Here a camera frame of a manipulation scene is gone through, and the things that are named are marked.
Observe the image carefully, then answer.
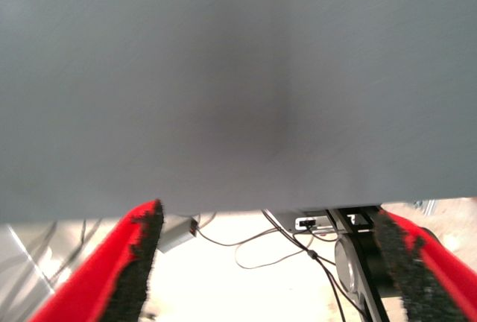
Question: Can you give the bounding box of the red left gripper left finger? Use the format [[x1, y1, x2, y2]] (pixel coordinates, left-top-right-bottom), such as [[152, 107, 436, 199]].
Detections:
[[28, 198, 165, 322]]

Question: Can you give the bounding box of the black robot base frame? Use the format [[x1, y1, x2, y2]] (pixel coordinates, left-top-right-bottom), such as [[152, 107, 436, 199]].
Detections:
[[268, 205, 407, 322]]

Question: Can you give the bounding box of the grey adapter box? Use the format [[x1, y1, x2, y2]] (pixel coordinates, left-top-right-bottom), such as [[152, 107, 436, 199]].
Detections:
[[156, 216, 198, 254]]

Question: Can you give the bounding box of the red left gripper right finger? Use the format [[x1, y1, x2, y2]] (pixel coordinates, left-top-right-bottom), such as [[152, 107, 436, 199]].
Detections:
[[372, 208, 477, 322]]

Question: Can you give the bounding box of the black cable with ferrite bead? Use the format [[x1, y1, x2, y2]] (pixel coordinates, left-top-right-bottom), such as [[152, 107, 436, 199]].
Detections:
[[260, 209, 347, 322]]

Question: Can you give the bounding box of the aluminium table leg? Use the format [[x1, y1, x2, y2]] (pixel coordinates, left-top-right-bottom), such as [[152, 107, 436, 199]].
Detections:
[[411, 198, 437, 215]]

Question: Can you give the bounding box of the dark table cloth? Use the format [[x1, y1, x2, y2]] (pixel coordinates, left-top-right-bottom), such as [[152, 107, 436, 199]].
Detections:
[[0, 0, 477, 224]]

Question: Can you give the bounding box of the black floor cable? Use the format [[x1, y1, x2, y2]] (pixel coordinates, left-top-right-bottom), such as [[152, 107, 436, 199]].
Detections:
[[197, 221, 318, 270], [48, 219, 104, 285]]

